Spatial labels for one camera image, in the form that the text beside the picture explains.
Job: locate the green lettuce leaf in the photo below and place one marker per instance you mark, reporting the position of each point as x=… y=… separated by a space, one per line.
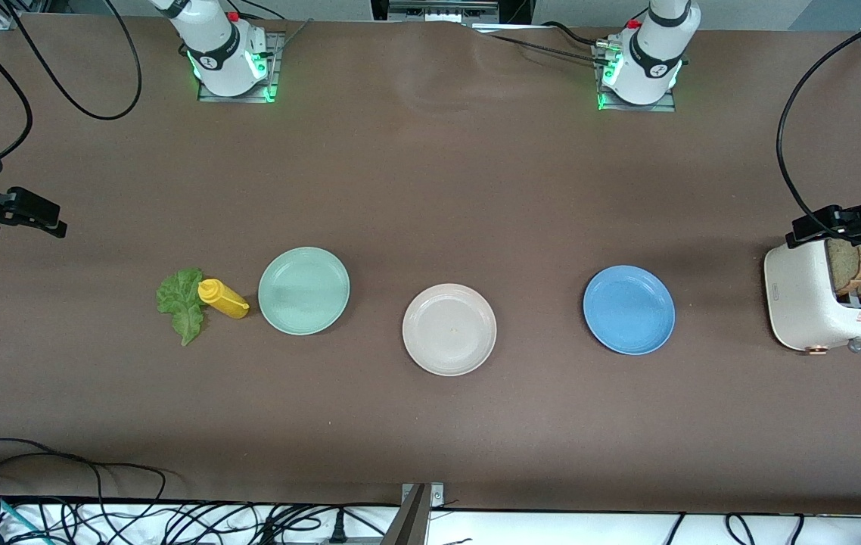
x=181 y=303

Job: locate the yellow mustard squeeze bottle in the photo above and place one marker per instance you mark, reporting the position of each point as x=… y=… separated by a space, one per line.
x=222 y=299

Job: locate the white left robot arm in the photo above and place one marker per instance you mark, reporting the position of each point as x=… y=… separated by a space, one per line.
x=654 y=53

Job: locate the blue plate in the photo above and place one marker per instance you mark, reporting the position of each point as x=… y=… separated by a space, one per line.
x=629 y=310

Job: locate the mint green plate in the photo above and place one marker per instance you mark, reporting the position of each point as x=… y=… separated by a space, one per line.
x=303 y=291

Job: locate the beige plate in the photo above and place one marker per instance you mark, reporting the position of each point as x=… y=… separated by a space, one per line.
x=449 y=329

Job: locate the white toaster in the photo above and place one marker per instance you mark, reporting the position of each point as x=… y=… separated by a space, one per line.
x=801 y=303

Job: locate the brown table cover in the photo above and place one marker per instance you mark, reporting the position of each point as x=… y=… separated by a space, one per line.
x=551 y=424

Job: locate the black equipment box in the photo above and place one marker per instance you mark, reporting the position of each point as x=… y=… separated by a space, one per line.
x=514 y=9

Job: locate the black power plug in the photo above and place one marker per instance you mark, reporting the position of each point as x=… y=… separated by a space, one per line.
x=338 y=530

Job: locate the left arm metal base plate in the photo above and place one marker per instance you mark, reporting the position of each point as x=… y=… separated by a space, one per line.
x=665 y=107

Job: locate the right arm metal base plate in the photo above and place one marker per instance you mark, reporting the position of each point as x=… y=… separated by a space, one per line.
x=273 y=83

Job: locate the grey metal bracket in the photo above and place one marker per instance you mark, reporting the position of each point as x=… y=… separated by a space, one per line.
x=411 y=522

